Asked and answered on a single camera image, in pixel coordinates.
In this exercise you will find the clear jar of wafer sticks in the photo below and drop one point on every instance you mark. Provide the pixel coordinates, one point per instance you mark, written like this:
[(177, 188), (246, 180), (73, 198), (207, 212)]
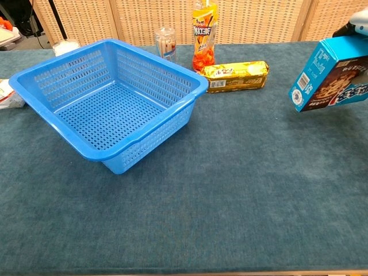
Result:
[(165, 43)]

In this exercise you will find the teal table cloth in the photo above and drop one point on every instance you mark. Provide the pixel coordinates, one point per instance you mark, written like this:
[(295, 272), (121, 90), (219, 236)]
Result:
[(230, 187)]

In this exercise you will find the white snack packet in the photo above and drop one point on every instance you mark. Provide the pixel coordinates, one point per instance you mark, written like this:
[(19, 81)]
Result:
[(8, 96)]

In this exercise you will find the gold cracker packet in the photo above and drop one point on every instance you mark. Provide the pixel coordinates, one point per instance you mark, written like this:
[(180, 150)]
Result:
[(238, 76)]

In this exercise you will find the white tissue object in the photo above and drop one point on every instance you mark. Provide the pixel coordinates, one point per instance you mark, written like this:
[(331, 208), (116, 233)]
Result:
[(64, 47)]

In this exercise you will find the blue cookie box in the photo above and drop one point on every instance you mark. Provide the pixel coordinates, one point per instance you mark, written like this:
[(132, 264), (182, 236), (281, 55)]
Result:
[(322, 74)]

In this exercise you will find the wicker folding screen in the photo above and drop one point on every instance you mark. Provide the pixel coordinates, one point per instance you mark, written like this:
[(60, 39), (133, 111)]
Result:
[(258, 20)]

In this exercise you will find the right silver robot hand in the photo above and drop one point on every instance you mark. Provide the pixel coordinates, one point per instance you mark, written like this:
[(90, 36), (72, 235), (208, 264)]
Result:
[(359, 21)]

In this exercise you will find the blue perforated plastic basket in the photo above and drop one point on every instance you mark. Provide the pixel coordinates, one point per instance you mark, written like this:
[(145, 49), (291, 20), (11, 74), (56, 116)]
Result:
[(115, 115)]

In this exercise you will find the orange iced tea bottle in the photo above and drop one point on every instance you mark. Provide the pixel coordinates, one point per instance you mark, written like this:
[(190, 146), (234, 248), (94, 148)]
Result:
[(204, 37)]

